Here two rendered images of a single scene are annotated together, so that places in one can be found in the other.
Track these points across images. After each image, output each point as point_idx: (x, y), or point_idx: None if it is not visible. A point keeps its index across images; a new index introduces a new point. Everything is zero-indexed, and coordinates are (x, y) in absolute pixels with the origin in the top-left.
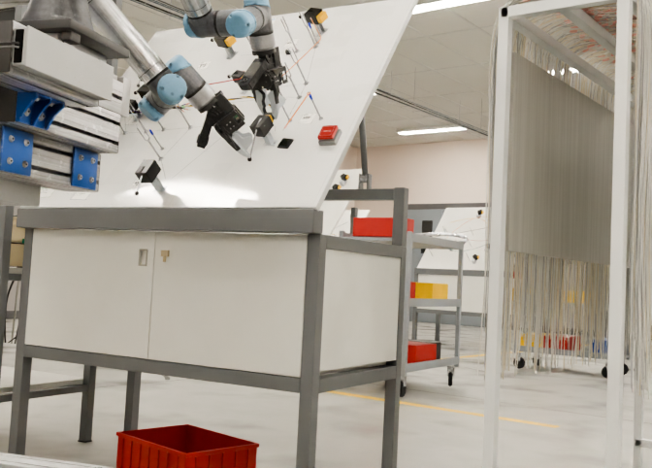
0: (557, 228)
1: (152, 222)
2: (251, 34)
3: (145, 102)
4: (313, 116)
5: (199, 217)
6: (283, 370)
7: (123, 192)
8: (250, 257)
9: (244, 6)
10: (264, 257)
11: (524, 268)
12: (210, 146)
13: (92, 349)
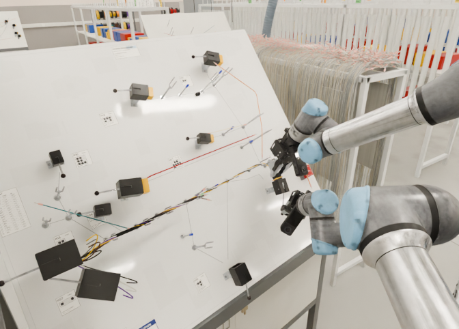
0: None
1: (246, 302)
2: (309, 134)
3: (337, 250)
4: (276, 156)
5: (280, 274)
6: (310, 301)
7: (197, 300)
8: (297, 268)
9: (317, 115)
10: (304, 263)
11: (315, 179)
12: (227, 212)
13: None
